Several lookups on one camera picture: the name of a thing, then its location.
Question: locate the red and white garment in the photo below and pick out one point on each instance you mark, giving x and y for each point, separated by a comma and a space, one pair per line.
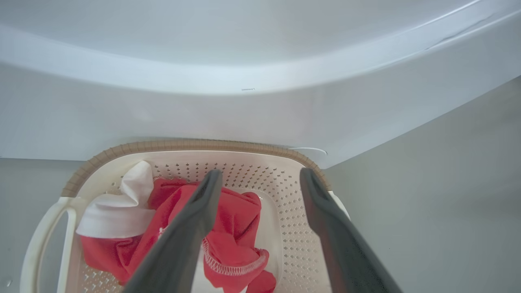
236, 219

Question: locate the cream perforated laundry basket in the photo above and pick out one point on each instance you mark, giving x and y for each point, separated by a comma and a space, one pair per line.
293, 228

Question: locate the white front-load washing machine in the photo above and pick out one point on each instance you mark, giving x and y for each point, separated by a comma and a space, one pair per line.
244, 114

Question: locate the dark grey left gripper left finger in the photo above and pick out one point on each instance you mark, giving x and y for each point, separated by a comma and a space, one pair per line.
183, 244

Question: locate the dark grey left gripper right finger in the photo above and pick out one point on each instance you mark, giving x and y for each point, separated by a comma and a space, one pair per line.
342, 252

